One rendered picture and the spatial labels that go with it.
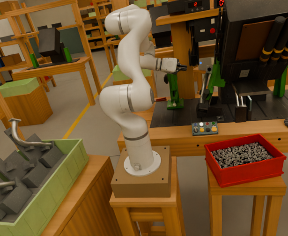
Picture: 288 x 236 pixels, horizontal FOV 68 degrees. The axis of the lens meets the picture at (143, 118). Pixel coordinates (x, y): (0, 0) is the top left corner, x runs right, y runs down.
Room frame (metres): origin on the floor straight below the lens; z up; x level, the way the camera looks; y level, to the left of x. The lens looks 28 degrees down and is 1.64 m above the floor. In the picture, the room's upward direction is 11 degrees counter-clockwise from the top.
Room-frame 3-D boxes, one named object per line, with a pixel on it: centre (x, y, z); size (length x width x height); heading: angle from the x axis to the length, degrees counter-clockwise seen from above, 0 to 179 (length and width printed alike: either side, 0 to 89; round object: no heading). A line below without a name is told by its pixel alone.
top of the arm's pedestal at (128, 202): (0.86, 0.05, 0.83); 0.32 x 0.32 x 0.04; 77
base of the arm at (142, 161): (0.86, 0.05, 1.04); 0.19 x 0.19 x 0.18
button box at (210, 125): (1.09, -0.35, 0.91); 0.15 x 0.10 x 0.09; 76
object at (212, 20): (1.56, -0.56, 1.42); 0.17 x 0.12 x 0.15; 76
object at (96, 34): (11.19, 0.73, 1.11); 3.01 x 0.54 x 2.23; 80
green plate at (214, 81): (1.29, -0.52, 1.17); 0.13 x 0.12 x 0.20; 76
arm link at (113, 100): (0.86, 0.08, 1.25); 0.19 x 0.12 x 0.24; 76
